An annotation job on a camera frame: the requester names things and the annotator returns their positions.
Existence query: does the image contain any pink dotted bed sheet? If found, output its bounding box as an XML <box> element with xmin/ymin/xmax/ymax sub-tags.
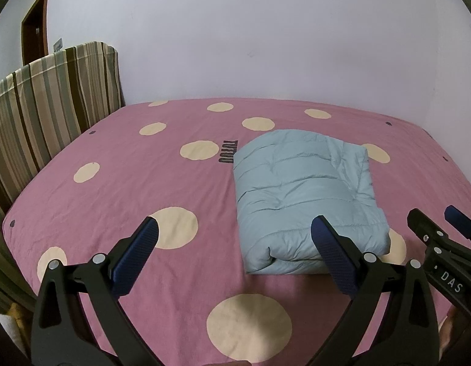
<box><xmin>2</xmin><ymin>98</ymin><xmax>471</xmax><ymax>366</ymax></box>

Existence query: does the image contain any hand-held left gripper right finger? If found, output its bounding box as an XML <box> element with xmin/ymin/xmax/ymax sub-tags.
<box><xmin>311</xmin><ymin>214</ymin><xmax>439</xmax><ymax>366</ymax></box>

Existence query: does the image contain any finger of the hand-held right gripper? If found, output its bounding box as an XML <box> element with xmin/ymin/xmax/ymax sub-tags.
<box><xmin>444</xmin><ymin>205</ymin><xmax>471</xmax><ymax>241</ymax></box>
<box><xmin>407</xmin><ymin>208</ymin><xmax>451</xmax><ymax>254</ymax></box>

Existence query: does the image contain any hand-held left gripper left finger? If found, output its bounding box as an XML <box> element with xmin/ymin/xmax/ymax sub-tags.
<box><xmin>30</xmin><ymin>215</ymin><xmax>162</xmax><ymax>366</ymax></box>

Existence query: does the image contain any brown wooden door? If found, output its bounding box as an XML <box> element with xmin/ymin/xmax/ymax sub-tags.
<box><xmin>21</xmin><ymin>0</ymin><xmax>50</xmax><ymax>65</ymax></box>

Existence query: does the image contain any light blue puffer jacket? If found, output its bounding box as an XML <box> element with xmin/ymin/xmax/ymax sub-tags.
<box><xmin>233</xmin><ymin>130</ymin><xmax>391</xmax><ymax>276</ymax></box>

